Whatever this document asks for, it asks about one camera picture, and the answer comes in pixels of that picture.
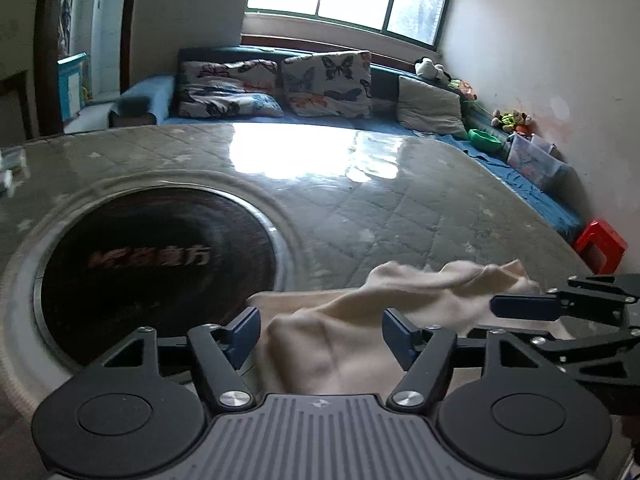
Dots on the light blue cabinet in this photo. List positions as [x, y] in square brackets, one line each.
[72, 85]

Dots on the blue sofa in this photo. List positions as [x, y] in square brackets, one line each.
[542, 200]

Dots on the red plastic stool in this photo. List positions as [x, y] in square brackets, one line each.
[600, 245]

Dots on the panda plush toy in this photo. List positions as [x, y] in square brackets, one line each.
[430, 67]

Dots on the butterfly print pillow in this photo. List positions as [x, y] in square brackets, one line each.
[230, 90]
[325, 85]

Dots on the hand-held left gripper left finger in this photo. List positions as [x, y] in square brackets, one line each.
[245, 335]

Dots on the orange plush toy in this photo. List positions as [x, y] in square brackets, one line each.
[467, 90]

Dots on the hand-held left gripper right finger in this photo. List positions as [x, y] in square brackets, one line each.
[397, 335]

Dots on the clear plastic storage box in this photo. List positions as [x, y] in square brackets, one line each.
[535, 162]

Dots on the cream knit garment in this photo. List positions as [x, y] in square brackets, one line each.
[325, 340]

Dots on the grey pillow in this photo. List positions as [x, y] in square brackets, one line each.
[430, 107]

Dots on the green bowl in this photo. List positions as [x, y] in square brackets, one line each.
[485, 140]

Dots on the dark wooden door frame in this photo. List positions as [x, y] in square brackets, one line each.
[47, 60]

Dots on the round black glass cooktop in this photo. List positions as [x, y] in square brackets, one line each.
[150, 285]

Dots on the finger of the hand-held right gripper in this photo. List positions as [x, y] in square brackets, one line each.
[575, 345]
[520, 306]

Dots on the small brown plush toys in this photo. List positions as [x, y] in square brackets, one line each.
[512, 121]

